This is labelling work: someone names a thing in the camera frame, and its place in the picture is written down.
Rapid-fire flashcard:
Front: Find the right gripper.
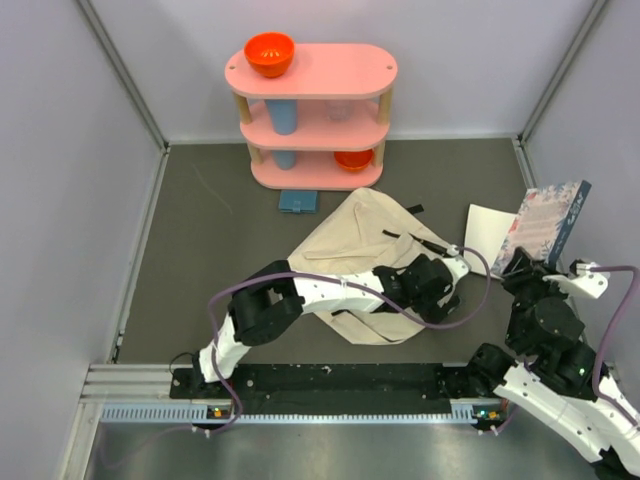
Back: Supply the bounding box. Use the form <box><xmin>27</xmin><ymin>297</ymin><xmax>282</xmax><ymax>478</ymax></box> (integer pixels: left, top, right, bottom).
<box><xmin>499</xmin><ymin>246</ymin><xmax>572</xmax><ymax>348</ymax></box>

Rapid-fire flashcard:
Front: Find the floral cover book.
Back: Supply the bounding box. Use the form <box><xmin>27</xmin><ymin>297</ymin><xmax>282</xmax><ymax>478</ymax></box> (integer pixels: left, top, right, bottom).
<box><xmin>491</xmin><ymin>180</ymin><xmax>592</xmax><ymax>277</ymax></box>

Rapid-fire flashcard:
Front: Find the cream canvas backpack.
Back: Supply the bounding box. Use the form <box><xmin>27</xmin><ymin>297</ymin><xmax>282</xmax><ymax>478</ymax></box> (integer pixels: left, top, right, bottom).
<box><xmin>288</xmin><ymin>188</ymin><xmax>450</xmax><ymax>346</ymax></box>

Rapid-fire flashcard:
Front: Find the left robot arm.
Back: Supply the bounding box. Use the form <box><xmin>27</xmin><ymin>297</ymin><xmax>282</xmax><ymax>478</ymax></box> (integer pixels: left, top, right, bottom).
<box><xmin>191</xmin><ymin>254</ymin><xmax>469</xmax><ymax>397</ymax></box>

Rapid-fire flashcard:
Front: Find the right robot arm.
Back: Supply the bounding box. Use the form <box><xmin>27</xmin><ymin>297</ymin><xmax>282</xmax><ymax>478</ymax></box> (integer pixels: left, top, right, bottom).
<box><xmin>466</xmin><ymin>247</ymin><xmax>639</xmax><ymax>479</ymax></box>

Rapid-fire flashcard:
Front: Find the white square board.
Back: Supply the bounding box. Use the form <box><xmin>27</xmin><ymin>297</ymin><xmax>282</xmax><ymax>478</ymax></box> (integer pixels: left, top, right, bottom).
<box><xmin>463</xmin><ymin>204</ymin><xmax>516</xmax><ymax>267</ymax></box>

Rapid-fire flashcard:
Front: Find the orange bowl bottom shelf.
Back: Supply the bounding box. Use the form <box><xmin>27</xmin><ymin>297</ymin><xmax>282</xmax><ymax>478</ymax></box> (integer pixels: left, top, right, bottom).
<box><xmin>333</xmin><ymin>149</ymin><xmax>374</xmax><ymax>173</ymax></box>

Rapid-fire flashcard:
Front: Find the small teal notebook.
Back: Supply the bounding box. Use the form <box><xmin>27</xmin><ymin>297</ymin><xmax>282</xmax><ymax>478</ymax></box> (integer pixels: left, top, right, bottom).
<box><xmin>278</xmin><ymin>190</ymin><xmax>318</xmax><ymax>214</ymax></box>

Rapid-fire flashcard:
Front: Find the blue cup bottom shelf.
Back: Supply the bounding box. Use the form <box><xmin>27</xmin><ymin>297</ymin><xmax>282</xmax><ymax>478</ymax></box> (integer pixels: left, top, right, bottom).
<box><xmin>271</xmin><ymin>150</ymin><xmax>296</xmax><ymax>170</ymax></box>

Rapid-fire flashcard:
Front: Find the blue cup shelf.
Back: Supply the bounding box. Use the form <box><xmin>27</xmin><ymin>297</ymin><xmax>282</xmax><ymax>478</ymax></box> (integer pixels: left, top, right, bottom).
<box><xmin>271</xmin><ymin>150</ymin><xmax>296</xmax><ymax>170</ymax></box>
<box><xmin>264</xmin><ymin>99</ymin><xmax>297</xmax><ymax>135</ymax></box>

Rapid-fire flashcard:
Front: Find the clear glass cup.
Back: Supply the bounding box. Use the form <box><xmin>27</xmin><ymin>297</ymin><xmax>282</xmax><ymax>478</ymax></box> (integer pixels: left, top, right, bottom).
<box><xmin>325</xmin><ymin>100</ymin><xmax>351</xmax><ymax>121</ymax></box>

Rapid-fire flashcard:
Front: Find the pink three-tier shelf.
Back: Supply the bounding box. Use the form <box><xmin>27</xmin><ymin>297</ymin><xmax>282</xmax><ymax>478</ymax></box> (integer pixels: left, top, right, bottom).
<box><xmin>225</xmin><ymin>43</ymin><xmax>398</xmax><ymax>190</ymax></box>

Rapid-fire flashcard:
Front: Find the blue cup middle shelf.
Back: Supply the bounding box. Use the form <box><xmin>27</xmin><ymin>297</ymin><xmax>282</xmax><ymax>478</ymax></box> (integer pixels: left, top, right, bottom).
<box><xmin>264</xmin><ymin>99</ymin><xmax>297</xmax><ymax>135</ymax></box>

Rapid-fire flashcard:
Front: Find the orange bowl on shelf top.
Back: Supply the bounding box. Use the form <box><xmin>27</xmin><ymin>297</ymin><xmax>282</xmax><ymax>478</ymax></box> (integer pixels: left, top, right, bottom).
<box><xmin>244</xmin><ymin>32</ymin><xmax>295</xmax><ymax>78</ymax></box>

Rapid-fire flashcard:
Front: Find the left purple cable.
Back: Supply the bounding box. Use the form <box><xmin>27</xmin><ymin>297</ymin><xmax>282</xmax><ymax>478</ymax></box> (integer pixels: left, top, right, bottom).
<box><xmin>207</xmin><ymin>244</ymin><xmax>494</xmax><ymax>436</ymax></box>

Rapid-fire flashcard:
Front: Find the purple cable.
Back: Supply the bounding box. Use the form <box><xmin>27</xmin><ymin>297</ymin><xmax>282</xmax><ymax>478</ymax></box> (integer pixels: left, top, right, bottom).
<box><xmin>592</xmin><ymin>264</ymin><xmax>640</xmax><ymax>426</ymax></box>
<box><xmin>207</xmin><ymin>244</ymin><xmax>494</xmax><ymax>436</ymax></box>

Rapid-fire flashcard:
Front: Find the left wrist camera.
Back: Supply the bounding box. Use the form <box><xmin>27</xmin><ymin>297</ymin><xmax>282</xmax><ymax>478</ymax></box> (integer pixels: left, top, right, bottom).
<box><xmin>440</xmin><ymin>245</ymin><xmax>470</xmax><ymax>283</ymax></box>

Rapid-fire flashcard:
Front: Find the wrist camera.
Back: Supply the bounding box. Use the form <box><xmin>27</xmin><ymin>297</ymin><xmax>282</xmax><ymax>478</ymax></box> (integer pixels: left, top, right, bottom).
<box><xmin>440</xmin><ymin>245</ymin><xmax>470</xmax><ymax>283</ymax></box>
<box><xmin>542</xmin><ymin>260</ymin><xmax>609</xmax><ymax>300</ymax></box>

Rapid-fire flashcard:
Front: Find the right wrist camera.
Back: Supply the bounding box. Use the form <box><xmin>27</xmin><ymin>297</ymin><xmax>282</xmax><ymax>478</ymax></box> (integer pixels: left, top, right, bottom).
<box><xmin>542</xmin><ymin>260</ymin><xmax>609</xmax><ymax>300</ymax></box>

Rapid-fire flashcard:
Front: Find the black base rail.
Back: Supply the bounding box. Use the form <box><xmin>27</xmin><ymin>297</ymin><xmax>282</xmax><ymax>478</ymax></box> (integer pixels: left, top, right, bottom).
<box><xmin>170</xmin><ymin>363</ymin><xmax>476</xmax><ymax>402</ymax></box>

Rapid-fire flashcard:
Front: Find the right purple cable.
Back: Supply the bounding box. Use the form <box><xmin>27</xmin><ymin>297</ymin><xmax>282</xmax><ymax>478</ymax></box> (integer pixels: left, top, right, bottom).
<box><xmin>592</xmin><ymin>264</ymin><xmax>640</xmax><ymax>426</ymax></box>

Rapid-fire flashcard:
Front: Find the grey cable duct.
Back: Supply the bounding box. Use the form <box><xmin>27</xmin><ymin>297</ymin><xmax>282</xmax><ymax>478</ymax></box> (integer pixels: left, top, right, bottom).
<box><xmin>100</xmin><ymin>399</ymin><xmax>504</xmax><ymax>425</ymax></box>

